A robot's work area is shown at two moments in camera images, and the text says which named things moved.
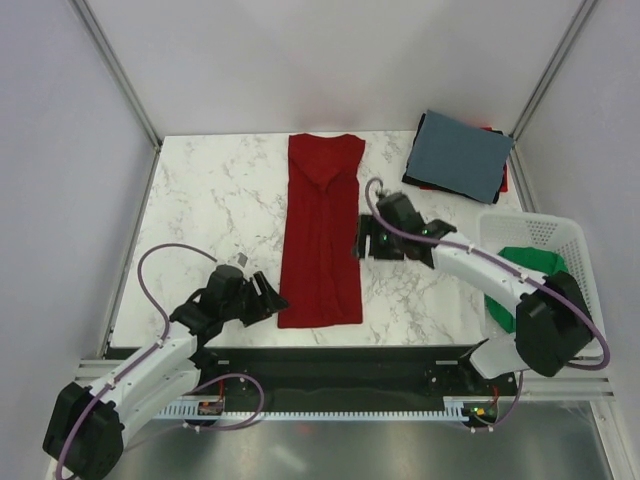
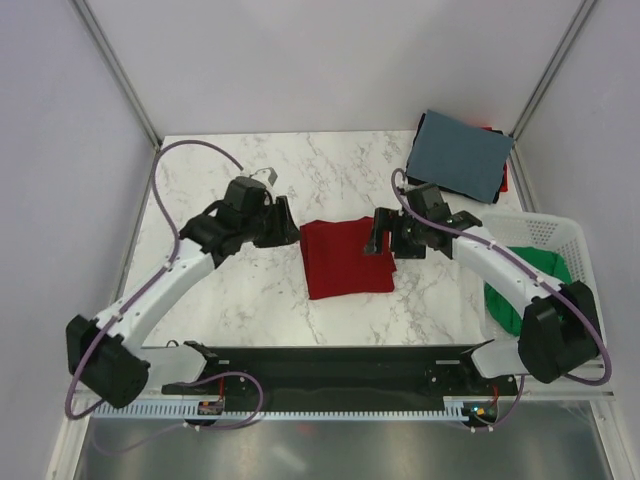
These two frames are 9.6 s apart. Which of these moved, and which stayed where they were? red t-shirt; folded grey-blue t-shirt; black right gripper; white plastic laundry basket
Moved: black right gripper; red t-shirt
Stayed: white plastic laundry basket; folded grey-blue t-shirt
